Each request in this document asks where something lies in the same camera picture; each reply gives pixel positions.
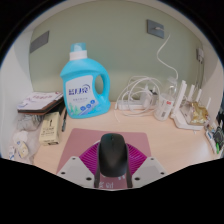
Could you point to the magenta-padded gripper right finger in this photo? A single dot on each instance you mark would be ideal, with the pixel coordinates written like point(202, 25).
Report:
point(150, 170)

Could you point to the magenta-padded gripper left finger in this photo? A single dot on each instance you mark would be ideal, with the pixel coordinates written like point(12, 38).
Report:
point(75, 170)

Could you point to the black computer mouse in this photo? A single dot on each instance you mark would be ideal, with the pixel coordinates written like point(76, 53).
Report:
point(113, 154)

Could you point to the pink printed mouse pad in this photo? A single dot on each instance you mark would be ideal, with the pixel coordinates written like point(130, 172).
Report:
point(80, 140)

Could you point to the beige small carton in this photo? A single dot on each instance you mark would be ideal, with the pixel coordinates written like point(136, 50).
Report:
point(50, 128)

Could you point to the black pen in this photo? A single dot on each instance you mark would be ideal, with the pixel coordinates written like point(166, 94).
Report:
point(64, 121)

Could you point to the clear plastic bag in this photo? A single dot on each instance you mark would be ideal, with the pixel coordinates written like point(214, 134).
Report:
point(23, 140)

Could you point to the white router with antennas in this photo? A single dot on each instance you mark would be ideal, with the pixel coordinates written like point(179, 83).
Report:
point(181, 118)

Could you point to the white remote control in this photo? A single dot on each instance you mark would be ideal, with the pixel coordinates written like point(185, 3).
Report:
point(211, 139)

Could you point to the small green pack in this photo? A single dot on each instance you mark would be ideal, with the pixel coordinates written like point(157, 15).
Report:
point(218, 148)

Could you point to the stack of books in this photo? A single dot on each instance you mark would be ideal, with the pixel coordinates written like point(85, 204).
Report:
point(40, 101)

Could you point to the black zip pouch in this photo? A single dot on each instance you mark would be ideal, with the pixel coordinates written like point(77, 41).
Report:
point(220, 135)

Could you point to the blue detergent bottle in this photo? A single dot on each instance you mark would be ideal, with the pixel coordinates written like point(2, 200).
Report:
point(81, 90)

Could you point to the grey wall plate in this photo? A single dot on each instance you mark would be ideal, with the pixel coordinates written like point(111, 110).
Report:
point(39, 41)

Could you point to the grey wall socket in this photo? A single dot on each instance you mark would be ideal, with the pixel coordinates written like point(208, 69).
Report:
point(155, 28)

